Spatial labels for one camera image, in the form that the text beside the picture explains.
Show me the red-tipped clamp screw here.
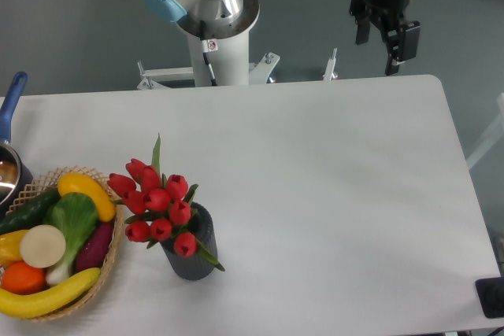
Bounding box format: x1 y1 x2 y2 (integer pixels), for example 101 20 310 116
322 47 339 81

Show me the blue handled saucepan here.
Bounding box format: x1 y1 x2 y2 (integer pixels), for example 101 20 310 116
1 72 32 219

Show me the dark grey ribbed vase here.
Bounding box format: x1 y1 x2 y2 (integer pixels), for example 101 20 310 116
161 203 224 281

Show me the yellow bell pepper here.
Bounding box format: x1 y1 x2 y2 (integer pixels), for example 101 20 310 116
0 230 28 267

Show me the green bok choy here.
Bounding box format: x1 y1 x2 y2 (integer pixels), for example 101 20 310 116
43 193 98 286

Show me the beige round radish slice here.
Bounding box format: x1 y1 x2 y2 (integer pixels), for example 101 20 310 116
20 224 66 268

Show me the red tulip bouquet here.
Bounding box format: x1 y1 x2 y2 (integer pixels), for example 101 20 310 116
106 132 226 272

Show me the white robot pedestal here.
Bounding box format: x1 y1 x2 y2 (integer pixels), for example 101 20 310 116
185 28 251 87

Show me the orange fruit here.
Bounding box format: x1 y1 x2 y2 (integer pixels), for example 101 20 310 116
1 261 46 295

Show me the woven wicker basket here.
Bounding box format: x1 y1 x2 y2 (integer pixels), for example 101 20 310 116
1 166 124 322

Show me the purple sweet potato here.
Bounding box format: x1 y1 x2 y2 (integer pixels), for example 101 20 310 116
74 222 113 272

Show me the black device at table edge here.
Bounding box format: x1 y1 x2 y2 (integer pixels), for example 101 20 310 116
475 277 504 319

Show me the yellow banana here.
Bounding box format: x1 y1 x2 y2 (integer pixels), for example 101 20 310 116
1 268 101 319

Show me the green cucumber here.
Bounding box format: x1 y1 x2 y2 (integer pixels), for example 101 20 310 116
1 188 61 234

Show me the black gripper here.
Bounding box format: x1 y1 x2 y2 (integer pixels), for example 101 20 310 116
349 0 421 76

